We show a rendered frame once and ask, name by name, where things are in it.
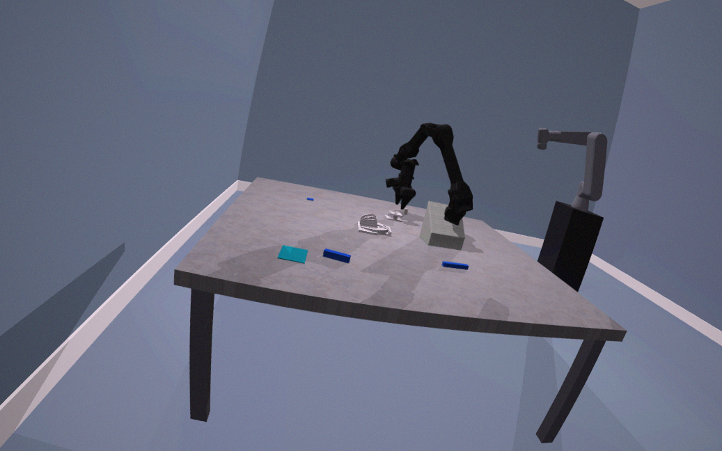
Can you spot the blue rectangular block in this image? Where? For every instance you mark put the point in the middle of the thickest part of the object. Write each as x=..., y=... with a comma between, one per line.
x=334, y=255
x=455, y=265

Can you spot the teal flat rectangular plate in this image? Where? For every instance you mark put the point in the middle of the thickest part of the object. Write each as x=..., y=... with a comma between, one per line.
x=293, y=254

